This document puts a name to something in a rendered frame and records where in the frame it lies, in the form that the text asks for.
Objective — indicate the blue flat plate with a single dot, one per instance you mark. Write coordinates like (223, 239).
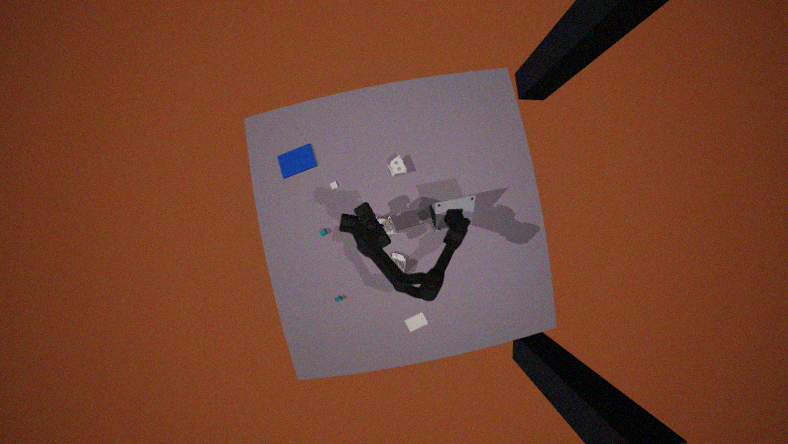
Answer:
(296, 161)

